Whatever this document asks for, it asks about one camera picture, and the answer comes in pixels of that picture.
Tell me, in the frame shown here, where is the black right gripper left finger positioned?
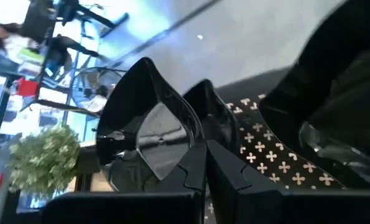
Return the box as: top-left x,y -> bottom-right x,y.
41,141 -> 208,224

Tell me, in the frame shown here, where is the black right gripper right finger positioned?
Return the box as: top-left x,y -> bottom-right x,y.
206,139 -> 370,224

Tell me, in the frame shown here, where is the black leaf-shaped mini plate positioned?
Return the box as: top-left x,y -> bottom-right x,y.
95,56 -> 206,193

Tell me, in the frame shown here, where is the black scalloped mini bowl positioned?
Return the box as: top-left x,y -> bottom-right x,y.
258,0 -> 370,191

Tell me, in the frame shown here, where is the black perforated metal stand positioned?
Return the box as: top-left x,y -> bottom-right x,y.
203,65 -> 349,224

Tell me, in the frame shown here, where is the green potted plant black pot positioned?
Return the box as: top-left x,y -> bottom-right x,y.
7,125 -> 102,197

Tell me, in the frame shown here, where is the grey desk top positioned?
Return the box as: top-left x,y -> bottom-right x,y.
0,133 -> 22,224

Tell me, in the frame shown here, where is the black floor fan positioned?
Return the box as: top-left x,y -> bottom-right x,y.
70,66 -> 128,115

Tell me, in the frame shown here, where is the red box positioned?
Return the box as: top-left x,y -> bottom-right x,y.
15,77 -> 41,97

